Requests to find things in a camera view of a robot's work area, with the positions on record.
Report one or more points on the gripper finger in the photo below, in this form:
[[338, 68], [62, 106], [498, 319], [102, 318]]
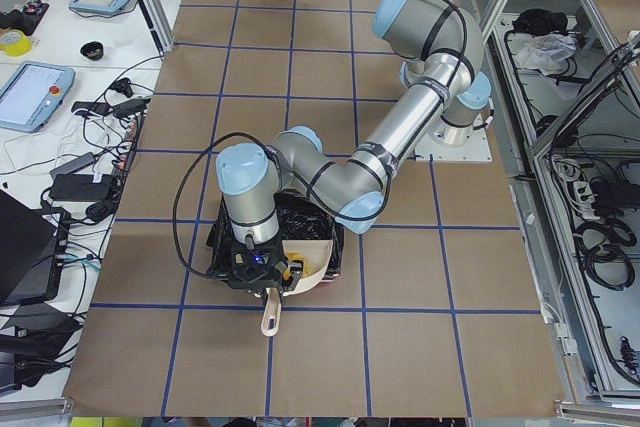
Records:
[[290, 285]]

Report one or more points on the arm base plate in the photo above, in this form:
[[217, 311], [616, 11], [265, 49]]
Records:
[[446, 144]]

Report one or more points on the pink bin with black bag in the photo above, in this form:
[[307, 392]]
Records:
[[298, 219]]

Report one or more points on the beige plastic dustpan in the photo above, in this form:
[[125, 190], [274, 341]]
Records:
[[318, 252]]

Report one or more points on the white crumpled cloth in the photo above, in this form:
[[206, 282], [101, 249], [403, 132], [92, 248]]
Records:
[[548, 54]]

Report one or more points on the black power adapter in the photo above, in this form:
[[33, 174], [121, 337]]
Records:
[[84, 187]]

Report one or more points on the yellow sponge piece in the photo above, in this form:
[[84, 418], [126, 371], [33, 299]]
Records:
[[296, 264]]

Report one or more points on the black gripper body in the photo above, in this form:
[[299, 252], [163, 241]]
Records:
[[294, 267]]

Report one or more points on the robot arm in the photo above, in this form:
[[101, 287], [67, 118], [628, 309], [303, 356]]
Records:
[[442, 51]]

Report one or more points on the black laptop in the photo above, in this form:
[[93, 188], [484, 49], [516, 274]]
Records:
[[33, 242]]

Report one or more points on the yellow tape roll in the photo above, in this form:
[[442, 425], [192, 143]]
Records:
[[15, 43]]

